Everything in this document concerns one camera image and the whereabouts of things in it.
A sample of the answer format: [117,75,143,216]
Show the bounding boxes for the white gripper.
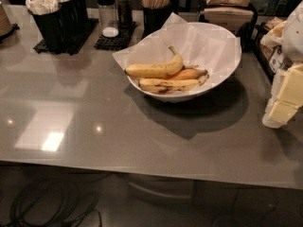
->
[260,1,303,129]

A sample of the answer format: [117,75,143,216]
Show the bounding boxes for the yellow banana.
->
[125,45,183,79]

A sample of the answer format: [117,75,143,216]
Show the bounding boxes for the white bowl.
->
[125,22,243,104]

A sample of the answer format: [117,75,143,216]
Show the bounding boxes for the middle orange banana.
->
[168,68,207,80]

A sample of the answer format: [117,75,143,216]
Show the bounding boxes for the front spotted banana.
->
[138,75,209,95]

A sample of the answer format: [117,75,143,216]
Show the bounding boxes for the white paper liner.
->
[112,12,242,96]

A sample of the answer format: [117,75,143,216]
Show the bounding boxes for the black napkin holder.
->
[199,0,258,51]

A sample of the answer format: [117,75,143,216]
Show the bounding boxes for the black cup of stir sticks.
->
[141,0,172,34]

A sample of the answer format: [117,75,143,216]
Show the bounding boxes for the black rubber mat centre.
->
[94,22,136,51]

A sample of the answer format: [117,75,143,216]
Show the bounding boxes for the black rubber mat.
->
[94,22,136,51]
[33,18,98,55]

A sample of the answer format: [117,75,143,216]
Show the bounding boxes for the dark pepper shaker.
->
[116,0,133,28]

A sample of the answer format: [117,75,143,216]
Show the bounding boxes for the glass salt shaker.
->
[97,0,119,38]

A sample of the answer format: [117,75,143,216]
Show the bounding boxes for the black rubber mat left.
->
[33,18,98,55]

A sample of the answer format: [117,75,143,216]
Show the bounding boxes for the black cup behind cutlery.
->
[60,0,88,29]

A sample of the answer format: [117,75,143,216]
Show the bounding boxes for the black cup of white cutlery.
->
[26,0,69,53]

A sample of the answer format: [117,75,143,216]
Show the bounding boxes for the brown cup stack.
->
[0,2,12,36]

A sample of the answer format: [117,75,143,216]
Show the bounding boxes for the black floor cables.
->
[0,177,103,227]

